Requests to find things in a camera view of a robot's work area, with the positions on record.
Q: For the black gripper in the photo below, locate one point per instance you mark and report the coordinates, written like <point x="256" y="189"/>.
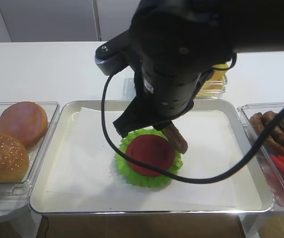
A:
<point x="170" y="78"/>

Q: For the brown meat patty front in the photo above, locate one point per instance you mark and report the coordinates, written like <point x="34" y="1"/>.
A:
<point x="175" y="138"/>

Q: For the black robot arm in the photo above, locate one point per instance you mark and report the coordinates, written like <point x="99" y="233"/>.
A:
<point x="178" y="41"/>

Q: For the yellow cheese slices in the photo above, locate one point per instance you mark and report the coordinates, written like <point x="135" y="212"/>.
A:
<point x="217" y="76"/>

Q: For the clear cheese lettuce container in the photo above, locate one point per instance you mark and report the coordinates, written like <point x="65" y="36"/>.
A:
<point x="211" y="89"/>

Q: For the red tomato slice on burger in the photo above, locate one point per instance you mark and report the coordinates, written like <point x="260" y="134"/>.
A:
<point x="153" y="150"/>

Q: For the green lettuce leaf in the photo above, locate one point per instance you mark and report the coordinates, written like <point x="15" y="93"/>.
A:
<point x="140" y="176"/>

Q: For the white paper sheet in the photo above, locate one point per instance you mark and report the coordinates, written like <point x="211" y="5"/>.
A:
<point x="86" y="168"/>

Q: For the smooth brown bun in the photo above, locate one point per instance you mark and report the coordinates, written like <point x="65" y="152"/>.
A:
<point x="25" y="121"/>

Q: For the clear plastic bun container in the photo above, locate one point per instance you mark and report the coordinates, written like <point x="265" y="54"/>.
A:
<point x="14" y="197"/>

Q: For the silver metal tray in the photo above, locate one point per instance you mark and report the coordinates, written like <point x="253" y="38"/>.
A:
<point x="43" y="201"/>

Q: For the clear plastic patty tomato container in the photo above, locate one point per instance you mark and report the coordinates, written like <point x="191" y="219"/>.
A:
<point x="273" y="175"/>

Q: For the sesame seed bun top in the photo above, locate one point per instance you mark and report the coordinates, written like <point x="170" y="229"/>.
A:
<point x="14" y="159"/>

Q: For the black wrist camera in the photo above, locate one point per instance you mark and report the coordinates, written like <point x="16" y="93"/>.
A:
<point x="116" y="54"/>

